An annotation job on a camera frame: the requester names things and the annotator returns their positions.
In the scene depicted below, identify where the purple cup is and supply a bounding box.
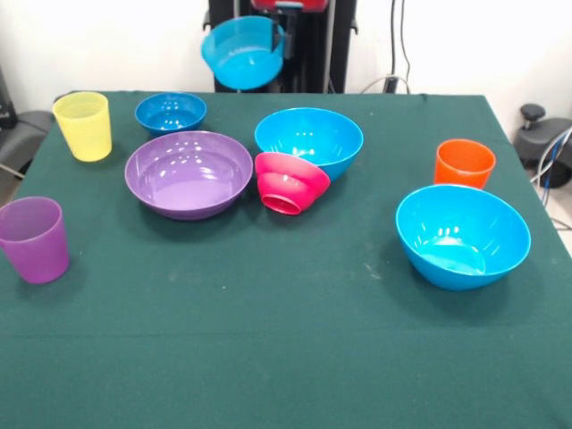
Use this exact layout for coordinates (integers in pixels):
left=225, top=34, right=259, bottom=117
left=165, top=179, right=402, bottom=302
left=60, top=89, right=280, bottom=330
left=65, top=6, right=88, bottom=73
left=0, top=196, right=71, bottom=285

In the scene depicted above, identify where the large blue bowl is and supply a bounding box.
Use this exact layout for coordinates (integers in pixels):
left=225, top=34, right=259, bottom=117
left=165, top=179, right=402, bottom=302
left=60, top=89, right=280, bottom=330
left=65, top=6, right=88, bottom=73
left=254, top=106, right=365, bottom=182
left=394, top=183, right=533, bottom=292

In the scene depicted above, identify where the wide purple bowl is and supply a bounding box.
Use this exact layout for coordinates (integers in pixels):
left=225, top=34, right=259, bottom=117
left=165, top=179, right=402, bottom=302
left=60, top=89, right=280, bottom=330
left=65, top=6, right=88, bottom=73
left=123, top=130, right=255, bottom=221

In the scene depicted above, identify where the black wall cable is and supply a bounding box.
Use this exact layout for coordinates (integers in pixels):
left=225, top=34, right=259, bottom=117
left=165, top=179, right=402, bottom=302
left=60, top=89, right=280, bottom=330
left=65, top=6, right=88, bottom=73
left=359, top=0, right=413, bottom=95

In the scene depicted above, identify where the small dark blue bowl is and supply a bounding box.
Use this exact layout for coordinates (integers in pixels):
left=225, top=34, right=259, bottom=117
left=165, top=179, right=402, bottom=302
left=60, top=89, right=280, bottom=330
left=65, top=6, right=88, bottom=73
left=134, top=91, right=208, bottom=138

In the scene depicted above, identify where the small red bowl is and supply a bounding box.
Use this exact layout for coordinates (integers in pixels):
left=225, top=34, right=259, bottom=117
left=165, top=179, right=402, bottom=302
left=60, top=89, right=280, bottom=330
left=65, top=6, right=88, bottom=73
left=254, top=151, right=332, bottom=216

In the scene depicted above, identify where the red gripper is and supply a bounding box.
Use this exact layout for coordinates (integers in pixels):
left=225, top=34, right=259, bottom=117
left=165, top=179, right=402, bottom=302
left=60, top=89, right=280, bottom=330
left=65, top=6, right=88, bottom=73
left=249, top=0, right=330, bottom=60

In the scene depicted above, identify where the translucent light blue bowl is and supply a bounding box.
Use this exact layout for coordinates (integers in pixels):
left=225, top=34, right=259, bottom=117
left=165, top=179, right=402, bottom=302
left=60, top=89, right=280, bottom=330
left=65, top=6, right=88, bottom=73
left=200, top=16, right=287, bottom=89

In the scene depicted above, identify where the dark green tablecloth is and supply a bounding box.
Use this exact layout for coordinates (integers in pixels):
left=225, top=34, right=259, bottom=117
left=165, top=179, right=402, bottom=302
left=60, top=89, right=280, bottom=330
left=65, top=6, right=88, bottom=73
left=0, top=90, right=572, bottom=429

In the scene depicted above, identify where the dark grey chair base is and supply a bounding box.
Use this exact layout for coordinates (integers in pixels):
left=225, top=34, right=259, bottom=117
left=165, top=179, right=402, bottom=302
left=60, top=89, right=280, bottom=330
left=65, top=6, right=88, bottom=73
left=513, top=103, right=572, bottom=189

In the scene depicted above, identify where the yellow cup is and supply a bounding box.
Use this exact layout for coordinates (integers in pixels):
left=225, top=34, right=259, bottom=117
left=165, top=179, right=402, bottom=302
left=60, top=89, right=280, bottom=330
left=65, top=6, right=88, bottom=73
left=52, top=91, right=113, bottom=163

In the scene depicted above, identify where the orange cup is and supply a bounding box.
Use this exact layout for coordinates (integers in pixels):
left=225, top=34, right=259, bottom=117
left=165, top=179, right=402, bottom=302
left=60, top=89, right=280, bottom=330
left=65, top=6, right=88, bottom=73
left=433, top=139, right=497, bottom=190

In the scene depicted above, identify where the bundle of light cables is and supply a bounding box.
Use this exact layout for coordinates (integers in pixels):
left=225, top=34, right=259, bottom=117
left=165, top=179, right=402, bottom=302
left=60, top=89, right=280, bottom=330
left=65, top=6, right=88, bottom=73
left=530, top=127, right=572, bottom=233

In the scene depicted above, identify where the grey padded chair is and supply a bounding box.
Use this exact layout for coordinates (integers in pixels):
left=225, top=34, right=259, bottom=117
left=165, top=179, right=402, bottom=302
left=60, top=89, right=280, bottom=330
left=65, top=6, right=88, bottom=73
left=0, top=66, right=51, bottom=181

